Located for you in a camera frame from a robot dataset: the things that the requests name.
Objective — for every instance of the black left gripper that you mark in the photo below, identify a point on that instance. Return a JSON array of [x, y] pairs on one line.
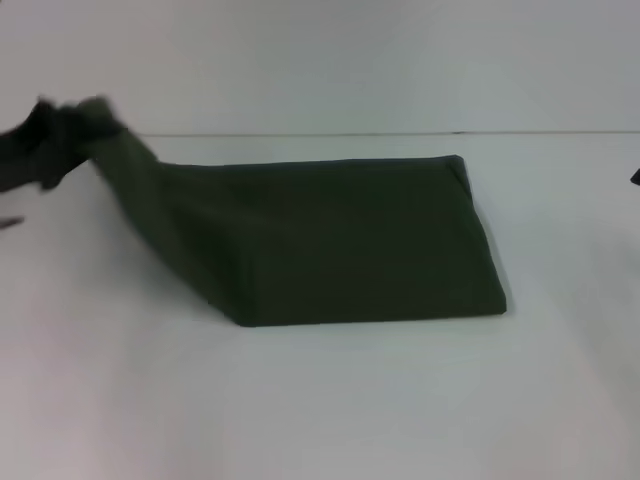
[[35, 150]]

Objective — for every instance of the dark green shirt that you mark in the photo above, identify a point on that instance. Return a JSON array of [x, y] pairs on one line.
[[325, 240]]

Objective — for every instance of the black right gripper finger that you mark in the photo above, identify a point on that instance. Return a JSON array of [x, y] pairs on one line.
[[636, 178]]

